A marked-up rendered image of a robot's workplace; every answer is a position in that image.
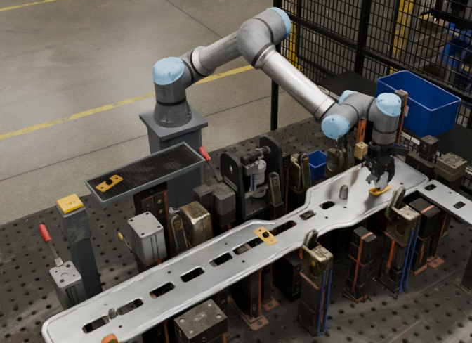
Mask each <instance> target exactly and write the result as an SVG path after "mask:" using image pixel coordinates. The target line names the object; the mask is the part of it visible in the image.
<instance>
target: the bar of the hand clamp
mask: <svg viewBox="0 0 472 343"><path fill-rule="evenodd" d="M343 147H344V148H345V149H346V152H345V153H343ZM338 149H339V150H341V152H342V157H343V154H346V155H349V140H348V132H347V133H346V134H344V135H343V136H342V137H341V138H338Z"/></svg>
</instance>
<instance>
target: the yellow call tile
mask: <svg viewBox="0 0 472 343"><path fill-rule="evenodd" d="M57 203H58V205H59V207H60V208H61V210H62V211H63V212H64V214H65V213H67V212H70V211H72V210H74V209H77V208H80V207H83V203H82V202H81V200H80V199H79V198H78V197H77V195H76V194H73V195H70V196H67V197H66V198H63V199H60V200H57Z"/></svg>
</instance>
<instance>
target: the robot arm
mask: <svg viewBox="0 0 472 343"><path fill-rule="evenodd" d="M290 33H291V22H290V19H289V17H288V15H287V14H286V13H285V12H284V11H283V10H281V9H280V8H276V7H273V8H268V9H266V10H265V11H264V12H262V13H260V14H258V15H256V16H255V17H253V18H251V19H249V20H247V21H246V22H244V23H243V24H242V25H241V26H240V28H239V30H238V31H236V32H234V33H232V34H230V35H228V36H226V37H225V38H223V39H221V40H219V41H217V42H215V43H213V44H212V45H210V46H208V47H204V46H199V47H197V48H194V49H192V50H190V51H188V52H187V53H185V54H184V55H182V56H180V57H178V58H176V57H168V58H163V59H161V60H159V61H158V62H156V63H155V65H154V67H153V75H152V78H153V81H154V86H155V97H156V104H155V109H154V112H153V118H154V122H155V124H157V125H159V126H161V127H166V128H176V127H181V126H184V125H186V124H187V123H189V122H190V121H191V119H192V110H191V109H190V106H189V104H188V102H187V99H186V92H185V90H186V89H187V88H188V87H189V86H191V85H193V84H194V83H196V82H198V81H199V80H201V79H204V78H205V77H208V76H210V75H212V74H213V73H214V72H215V70H216V68H217V67H220V66H222V65H224V64H226V63H229V62H230V61H232V60H234V59H236V58H239V57H241V56H243V57H244V59H245V60H246V61H247V62H248V63H249V64H250V65H251V66H252V67H253V68H255V69H256V70H262V71H263V72H264V73H266V74H267V75H268V76H269V77H270V78H271V79H272V80H273V81H274V82H276V83H277V84H278V85H279V86H281V87H282V88H283V89H284V90H285V91H286V92H287V93H288V94H289V95H291V96H292V97H293V98H294V99H295V100H297V101H298V102H299V103H300V104H301V105H302V106H303V107H304V108H306V109H307V110H308V111H309V112H310V113H312V114H313V115H314V116H315V117H316V118H318V119H319V120H320V121H321V122H322V130H323V132H324V134H325V135H326V136H327V137H329V138H332V139H337V138H341V137H342V136H343V135H344V134H346V133H347V132H348V131H349V130H350V128H351V127H352V126H353V125H354V124H356V123H357V122H358V121H359V120H360V119H361V118H362V119H366V120H369V121H373V122H374V126H373V130H372V141H371V142H369V143H368V147H367V154H364V155H363V156H362V164H361V168H363V167H366V168H367V169H368V170H369V171H370V174H369V175H368V176H367V177H366V179H365V181H373V182H374V185H375V188H380V190H383V189H384V188H385V187H386V186H387V185H388V184H389V183H390V181H391V180H392V178H393V177H394V175H395V162H394V161H395V160H394V158H393V156H392V153H393V154H397V155H401V156H406V157H407V154H408V153H409V149H408V148H407V147H406V146H405V145H403V144H398V143H395V138H396V134H397V129H398V121H399V116H400V112H401V110H400V107H401V100H400V98H399V97H398V96H396V95H395V94H393V93H383V94H380V95H379V96H378V97H377V98H375V97H371V96H367V95H364V94H362V93H359V92H357V91H344V92H343V93H342V95H341V97H340V99H339V103H336V102H335V101H334V100H333V99H332V98H331V97H329V96H328V95H327V94H326V93H325V92H324V91H323V90H322V89H320V88H319V87H318V86H317V85H315V84H314V83H313V82H312V81H310V80H309V78H307V77H306V76H305V75H304V74H303V73H301V72H300V71H299V70H298V69H296V68H295V67H294V66H293V65H292V64H291V63H290V62H289V61H287V60H286V59H285V58H284V57H282V56H281V55H280V54H279V53H278V52H277V51H276V49H275V46H276V45H277V44H279V43H280V42H281V41H284V40H285V39H286V38H287V37H288V36H289V35H290ZM365 158H366V162H365V164H363V159H365ZM380 177H381V178H380Z"/></svg>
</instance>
